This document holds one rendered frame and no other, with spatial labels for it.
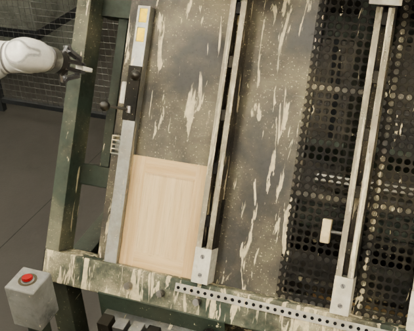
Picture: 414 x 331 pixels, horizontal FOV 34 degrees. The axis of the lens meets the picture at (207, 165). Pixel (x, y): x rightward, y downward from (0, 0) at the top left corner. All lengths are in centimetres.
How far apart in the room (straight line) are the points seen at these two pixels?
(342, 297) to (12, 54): 128
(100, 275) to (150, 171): 43
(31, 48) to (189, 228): 84
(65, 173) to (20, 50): 66
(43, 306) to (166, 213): 55
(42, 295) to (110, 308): 27
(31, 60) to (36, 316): 92
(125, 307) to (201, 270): 35
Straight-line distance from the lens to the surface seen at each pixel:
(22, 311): 257
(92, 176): 267
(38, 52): 217
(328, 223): 230
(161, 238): 250
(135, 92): 250
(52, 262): 269
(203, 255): 238
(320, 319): 233
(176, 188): 246
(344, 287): 228
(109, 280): 257
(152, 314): 254
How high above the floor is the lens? 251
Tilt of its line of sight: 32 degrees down
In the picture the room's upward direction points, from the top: 3 degrees counter-clockwise
